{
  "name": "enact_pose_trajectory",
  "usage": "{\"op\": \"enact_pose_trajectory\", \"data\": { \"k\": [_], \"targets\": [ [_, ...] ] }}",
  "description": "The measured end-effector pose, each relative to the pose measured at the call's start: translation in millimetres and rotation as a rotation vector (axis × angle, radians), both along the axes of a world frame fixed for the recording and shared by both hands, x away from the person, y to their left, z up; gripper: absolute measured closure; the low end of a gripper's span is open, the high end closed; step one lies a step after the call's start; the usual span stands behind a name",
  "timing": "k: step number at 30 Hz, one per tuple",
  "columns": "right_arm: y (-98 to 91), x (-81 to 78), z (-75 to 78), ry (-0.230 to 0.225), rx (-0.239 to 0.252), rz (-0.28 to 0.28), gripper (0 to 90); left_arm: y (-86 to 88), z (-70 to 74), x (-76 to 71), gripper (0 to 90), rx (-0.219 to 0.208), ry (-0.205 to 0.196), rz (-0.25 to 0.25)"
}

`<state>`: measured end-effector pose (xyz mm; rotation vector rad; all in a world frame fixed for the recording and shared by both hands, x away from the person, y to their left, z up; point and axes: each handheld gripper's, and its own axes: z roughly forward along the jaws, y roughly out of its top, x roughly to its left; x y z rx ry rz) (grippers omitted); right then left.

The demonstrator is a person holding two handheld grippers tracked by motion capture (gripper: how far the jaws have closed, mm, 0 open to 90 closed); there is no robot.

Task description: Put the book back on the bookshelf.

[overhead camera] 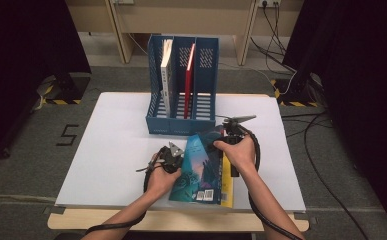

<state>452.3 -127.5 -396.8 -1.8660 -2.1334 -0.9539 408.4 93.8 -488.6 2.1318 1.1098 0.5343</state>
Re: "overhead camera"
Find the white picture book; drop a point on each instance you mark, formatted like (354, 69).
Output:
(166, 80)

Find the white table board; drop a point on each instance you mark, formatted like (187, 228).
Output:
(114, 150)

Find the stand base with hazard tape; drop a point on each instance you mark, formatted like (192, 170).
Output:
(69, 90)
(294, 96)

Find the black curtain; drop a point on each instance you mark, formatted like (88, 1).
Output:
(21, 66)
(364, 83)

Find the person's right hand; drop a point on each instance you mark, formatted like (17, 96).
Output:
(241, 155)

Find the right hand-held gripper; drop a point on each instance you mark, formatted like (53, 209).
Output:
(232, 131)

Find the person's left hand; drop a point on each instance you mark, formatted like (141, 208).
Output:
(161, 185)

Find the yellow book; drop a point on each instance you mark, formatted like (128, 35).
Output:
(227, 190)

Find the beige wooden desk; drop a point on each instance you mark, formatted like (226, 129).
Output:
(187, 16)

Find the red book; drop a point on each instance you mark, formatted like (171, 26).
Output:
(188, 86)

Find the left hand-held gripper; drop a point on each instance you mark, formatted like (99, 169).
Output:
(171, 160)

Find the teal book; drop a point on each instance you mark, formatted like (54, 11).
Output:
(199, 170)

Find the wall power socket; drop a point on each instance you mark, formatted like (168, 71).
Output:
(269, 2)

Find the blue file rack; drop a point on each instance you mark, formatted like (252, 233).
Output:
(204, 83)

